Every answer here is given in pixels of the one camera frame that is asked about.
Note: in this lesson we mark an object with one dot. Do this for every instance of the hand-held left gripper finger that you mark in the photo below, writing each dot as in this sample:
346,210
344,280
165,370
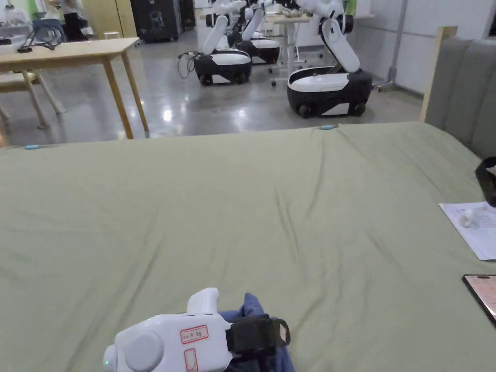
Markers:
252,362
255,332

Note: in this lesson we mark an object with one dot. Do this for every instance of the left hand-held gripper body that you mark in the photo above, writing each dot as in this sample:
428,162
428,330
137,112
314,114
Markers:
162,345

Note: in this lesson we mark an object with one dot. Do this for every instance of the dark blue shirt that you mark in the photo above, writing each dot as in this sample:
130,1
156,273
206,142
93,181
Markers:
252,308

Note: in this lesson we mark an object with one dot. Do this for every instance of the bed with pale green sheet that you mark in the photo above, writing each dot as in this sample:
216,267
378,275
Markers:
248,217

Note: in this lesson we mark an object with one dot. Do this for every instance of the small blue sheet clip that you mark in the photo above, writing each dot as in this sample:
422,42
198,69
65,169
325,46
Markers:
32,147
327,126

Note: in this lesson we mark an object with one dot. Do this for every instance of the black phone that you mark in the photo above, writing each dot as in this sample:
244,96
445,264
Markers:
486,292

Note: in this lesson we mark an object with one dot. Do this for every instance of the white printed paper sheet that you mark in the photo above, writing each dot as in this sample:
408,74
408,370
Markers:
478,240

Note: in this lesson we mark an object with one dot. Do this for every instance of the white and black wheeled robot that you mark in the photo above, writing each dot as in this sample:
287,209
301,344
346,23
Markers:
263,48
329,89
223,62

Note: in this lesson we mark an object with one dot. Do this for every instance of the grey padded headboard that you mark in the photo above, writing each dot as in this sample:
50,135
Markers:
465,89

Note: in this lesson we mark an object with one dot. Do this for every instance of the black cabinet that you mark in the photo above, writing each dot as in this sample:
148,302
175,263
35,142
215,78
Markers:
155,19

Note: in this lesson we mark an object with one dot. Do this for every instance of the light wooden cabinet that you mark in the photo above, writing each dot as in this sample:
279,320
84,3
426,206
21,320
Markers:
110,17

